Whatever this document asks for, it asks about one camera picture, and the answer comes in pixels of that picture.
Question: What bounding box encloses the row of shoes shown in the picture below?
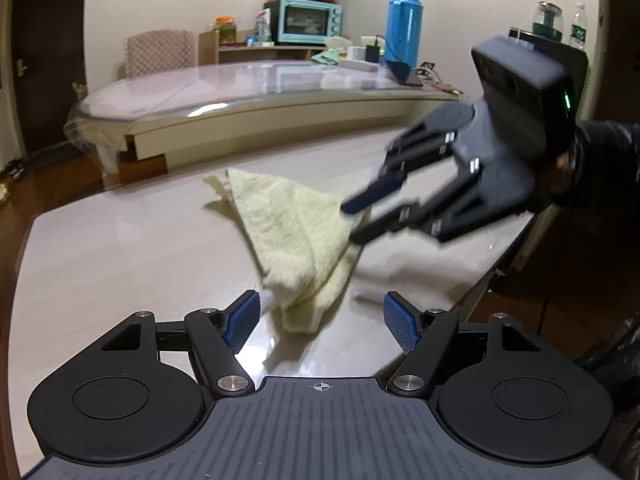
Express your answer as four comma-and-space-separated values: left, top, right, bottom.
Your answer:
0, 157, 26, 201

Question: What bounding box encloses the dark wooden door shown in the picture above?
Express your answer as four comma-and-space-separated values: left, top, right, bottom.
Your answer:
12, 0, 88, 156

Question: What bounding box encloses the glass-topped dining table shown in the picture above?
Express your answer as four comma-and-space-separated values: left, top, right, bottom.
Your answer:
65, 57, 468, 191

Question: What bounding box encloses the dark phone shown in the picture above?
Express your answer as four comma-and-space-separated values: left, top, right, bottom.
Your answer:
385, 60, 423, 86

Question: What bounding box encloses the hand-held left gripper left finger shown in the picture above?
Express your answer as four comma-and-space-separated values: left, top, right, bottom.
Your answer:
101, 289, 262, 397

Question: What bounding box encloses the clear water bottle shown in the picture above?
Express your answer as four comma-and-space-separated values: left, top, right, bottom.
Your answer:
569, 2, 587, 51

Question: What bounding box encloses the green jar with orange lid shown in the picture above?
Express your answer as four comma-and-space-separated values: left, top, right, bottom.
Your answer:
214, 16, 237, 45

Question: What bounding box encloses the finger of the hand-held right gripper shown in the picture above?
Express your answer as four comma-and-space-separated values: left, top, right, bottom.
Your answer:
349, 159, 537, 246
341, 102, 477, 218

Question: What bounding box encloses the quilted pink chair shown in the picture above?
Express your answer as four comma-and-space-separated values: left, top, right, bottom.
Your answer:
124, 30, 198, 78

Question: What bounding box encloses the person's right hand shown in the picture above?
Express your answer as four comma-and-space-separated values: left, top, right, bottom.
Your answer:
552, 152, 578, 206

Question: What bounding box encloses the white power strip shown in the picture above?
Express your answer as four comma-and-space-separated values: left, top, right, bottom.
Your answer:
340, 57, 381, 72

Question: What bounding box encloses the black appliance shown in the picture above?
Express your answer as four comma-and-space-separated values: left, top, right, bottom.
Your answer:
509, 25, 588, 121

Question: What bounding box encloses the wooden side shelf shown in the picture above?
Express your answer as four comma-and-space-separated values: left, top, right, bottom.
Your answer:
199, 27, 351, 63

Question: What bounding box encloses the cream fluffy towel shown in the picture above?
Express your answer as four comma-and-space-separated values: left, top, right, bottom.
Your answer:
202, 167, 373, 336

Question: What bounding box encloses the glass jar with green base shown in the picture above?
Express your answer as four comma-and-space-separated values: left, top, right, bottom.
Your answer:
531, 1, 565, 40

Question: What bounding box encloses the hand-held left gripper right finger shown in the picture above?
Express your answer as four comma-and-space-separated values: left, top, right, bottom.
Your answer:
383, 291, 544, 402

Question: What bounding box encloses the teal toaster oven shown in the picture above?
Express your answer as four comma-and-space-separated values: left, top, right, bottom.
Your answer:
274, 0, 343, 44

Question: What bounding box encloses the tangle of cables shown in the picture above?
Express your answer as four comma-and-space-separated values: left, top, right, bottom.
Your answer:
415, 62, 461, 96

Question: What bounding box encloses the blue thermos flask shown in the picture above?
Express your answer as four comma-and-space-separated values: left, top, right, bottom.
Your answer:
384, 0, 423, 68

